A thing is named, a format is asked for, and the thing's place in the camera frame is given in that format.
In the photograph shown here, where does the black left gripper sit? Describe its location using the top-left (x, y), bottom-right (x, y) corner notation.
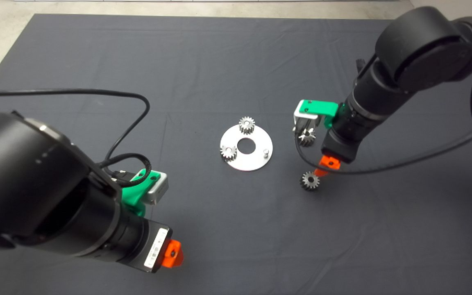
top-left (117, 216), bottom-right (184, 273)

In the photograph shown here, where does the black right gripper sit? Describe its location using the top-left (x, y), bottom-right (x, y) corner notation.
top-left (313, 121), bottom-right (363, 177)

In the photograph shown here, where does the small steel gear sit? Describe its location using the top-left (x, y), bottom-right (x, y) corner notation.
top-left (300, 171), bottom-right (320, 192)
top-left (238, 116), bottom-right (256, 134)
top-left (220, 145), bottom-right (238, 161)

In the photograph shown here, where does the large steel gear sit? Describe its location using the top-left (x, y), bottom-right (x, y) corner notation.
top-left (299, 128), bottom-right (317, 147)

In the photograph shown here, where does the round metal plate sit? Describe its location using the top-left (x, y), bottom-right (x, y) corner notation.
top-left (220, 124), bottom-right (274, 172)

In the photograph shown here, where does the dark grey table cloth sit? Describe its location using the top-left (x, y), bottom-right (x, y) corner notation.
top-left (0, 14), bottom-right (472, 295)

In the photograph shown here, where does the green right camera mount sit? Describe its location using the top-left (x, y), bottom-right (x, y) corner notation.
top-left (302, 100), bottom-right (339, 129)

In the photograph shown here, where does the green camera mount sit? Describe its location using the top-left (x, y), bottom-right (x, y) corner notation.
top-left (121, 169), bottom-right (161, 218)
top-left (302, 100), bottom-right (339, 129)

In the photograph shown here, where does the silver right camera box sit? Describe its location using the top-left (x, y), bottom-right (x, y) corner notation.
top-left (293, 101), bottom-right (322, 134)

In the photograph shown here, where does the silver camera box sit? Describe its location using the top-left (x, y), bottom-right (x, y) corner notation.
top-left (142, 172), bottom-right (169, 205)
top-left (293, 101), bottom-right (322, 134)

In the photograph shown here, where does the silver left camera box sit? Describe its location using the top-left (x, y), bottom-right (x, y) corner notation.
top-left (142, 172), bottom-right (169, 205)

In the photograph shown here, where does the green left camera mount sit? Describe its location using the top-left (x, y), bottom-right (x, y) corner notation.
top-left (121, 169), bottom-right (161, 218)

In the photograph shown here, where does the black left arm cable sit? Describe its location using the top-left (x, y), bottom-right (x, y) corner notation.
top-left (0, 89), bottom-right (152, 177)

